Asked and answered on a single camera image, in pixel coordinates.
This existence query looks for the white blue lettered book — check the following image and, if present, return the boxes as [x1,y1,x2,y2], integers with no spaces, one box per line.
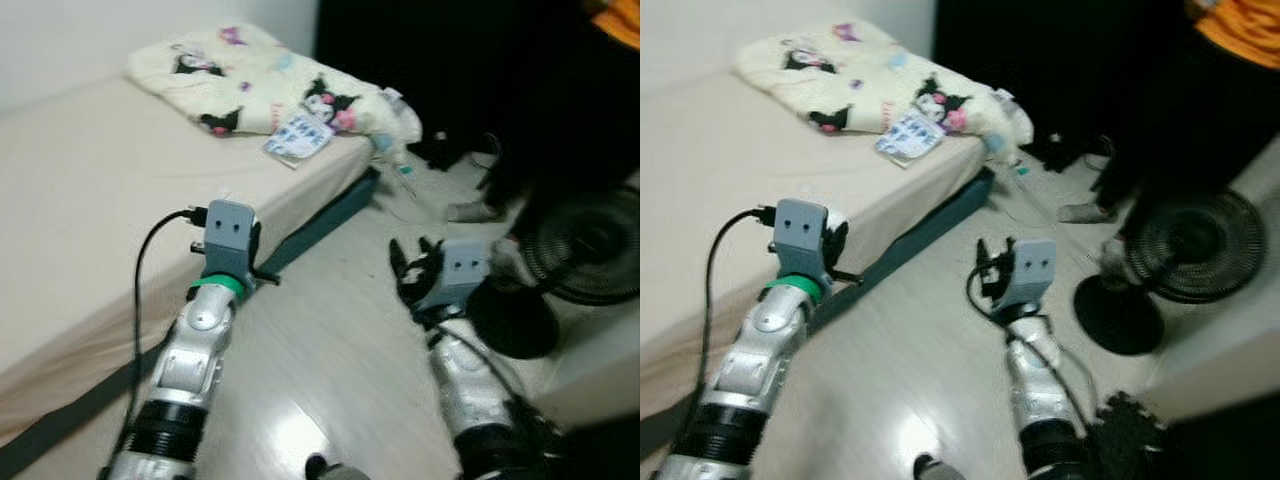
[263,110,336,169]
[875,110,946,169]

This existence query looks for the cream sheeted bed mattress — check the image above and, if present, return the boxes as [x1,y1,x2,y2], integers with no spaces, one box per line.
[0,75,376,441]
[640,70,991,421]

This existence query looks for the black floor fan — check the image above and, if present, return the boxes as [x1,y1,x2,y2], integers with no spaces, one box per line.
[1073,188,1269,356]
[470,185,641,361]

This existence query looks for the cream cartoon print blanket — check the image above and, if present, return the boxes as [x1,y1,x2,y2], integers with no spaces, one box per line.
[127,22,423,161]
[735,22,1034,161]

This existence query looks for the black foam mat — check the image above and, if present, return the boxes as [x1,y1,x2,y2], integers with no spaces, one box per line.
[1090,395,1280,480]

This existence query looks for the person in black trousers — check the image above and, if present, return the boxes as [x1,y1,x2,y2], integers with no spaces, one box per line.
[480,0,641,229]
[1060,0,1280,226]

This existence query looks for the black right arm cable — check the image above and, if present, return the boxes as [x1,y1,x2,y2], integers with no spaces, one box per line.
[965,265,1096,431]

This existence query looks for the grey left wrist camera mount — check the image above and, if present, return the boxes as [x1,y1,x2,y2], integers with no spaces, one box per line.
[203,200,261,286]
[773,198,831,281]

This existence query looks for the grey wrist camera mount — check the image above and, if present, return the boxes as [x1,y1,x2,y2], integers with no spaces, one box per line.
[773,198,831,281]
[203,200,261,286]
[435,237,493,313]
[1010,238,1058,306]

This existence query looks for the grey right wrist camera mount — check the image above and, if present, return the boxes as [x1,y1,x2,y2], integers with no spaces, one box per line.
[435,237,493,313]
[1010,238,1058,306]

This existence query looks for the dark blue bed frame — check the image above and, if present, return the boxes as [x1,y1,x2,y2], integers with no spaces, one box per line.
[0,165,381,480]
[640,165,996,461]

